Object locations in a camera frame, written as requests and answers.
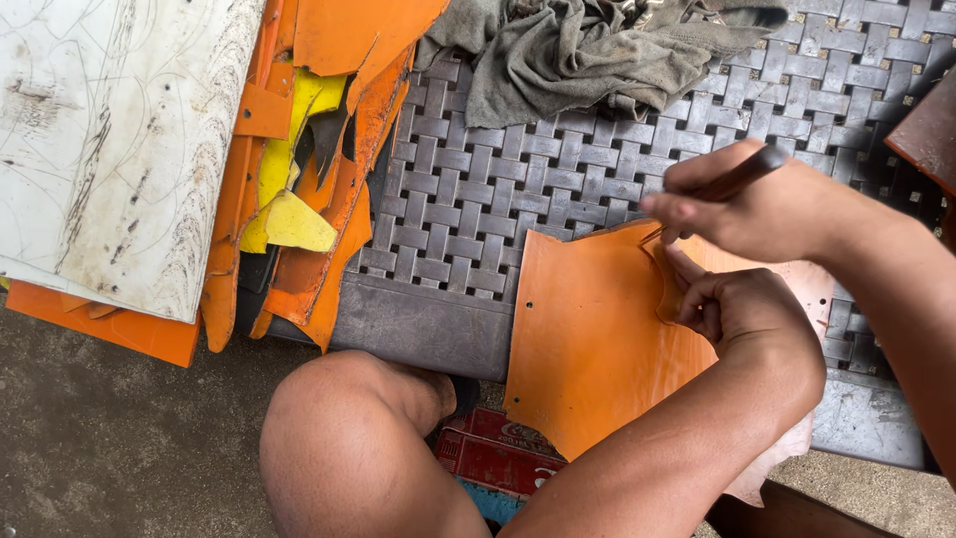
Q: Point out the scratched white cutting board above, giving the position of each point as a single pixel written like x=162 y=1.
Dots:
x=127 y=142

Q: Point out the pile of orange leather scraps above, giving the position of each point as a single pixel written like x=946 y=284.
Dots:
x=351 y=37

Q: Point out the yellow leather scrap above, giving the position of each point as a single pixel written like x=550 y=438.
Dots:
x=295 y=224
x=280 y=161

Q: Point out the reddish-brown wooden board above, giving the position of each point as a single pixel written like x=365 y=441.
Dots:
x=930 y=134

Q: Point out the red plastic crate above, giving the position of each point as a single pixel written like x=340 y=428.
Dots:
x=493 y=459

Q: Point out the small orange leather pattern piece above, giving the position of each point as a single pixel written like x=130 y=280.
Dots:
x=665 y=293

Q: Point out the large orange leather sheet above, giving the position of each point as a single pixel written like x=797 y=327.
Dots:
x=590 y=336

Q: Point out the grey woven-pattern plastic table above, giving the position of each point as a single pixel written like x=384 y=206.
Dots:
x=463 y=224

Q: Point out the person's bare leg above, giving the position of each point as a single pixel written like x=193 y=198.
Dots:
x=343 y=448

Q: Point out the person's left hand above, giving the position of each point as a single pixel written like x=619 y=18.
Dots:
x=762 y=321

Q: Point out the grey crumpled cloth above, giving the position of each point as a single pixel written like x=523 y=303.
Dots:
x=567 y=52

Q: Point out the person's right hand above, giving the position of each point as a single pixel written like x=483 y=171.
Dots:
x=769 y=213

